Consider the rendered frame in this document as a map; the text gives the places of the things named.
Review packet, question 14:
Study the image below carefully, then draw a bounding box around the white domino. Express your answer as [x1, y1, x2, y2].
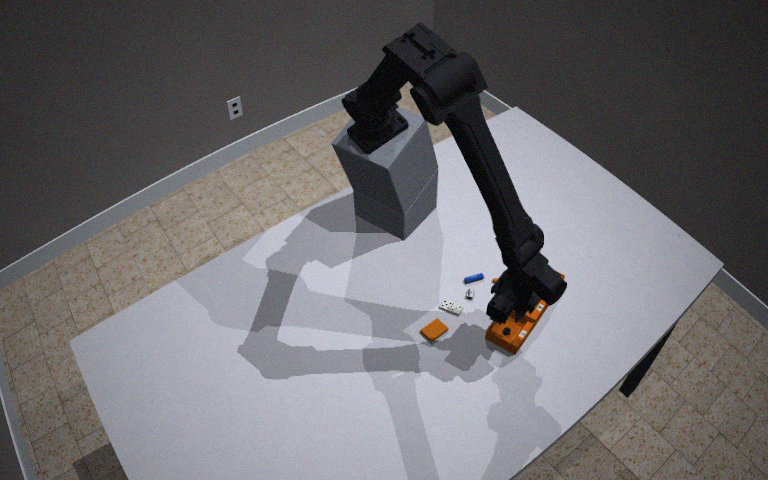
[439, 299, 463, 316]

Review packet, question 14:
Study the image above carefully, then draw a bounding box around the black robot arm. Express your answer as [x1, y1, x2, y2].
[342, 22, 567, 325]

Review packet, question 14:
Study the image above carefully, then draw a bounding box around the blue battery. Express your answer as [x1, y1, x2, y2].
[464, 273, 484, 283]

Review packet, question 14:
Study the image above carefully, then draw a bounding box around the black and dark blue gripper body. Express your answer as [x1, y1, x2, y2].
[491, 270, 541, 315]

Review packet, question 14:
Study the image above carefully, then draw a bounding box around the orange three-compartment tray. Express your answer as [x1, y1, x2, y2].
[485, 299, 549, 355]

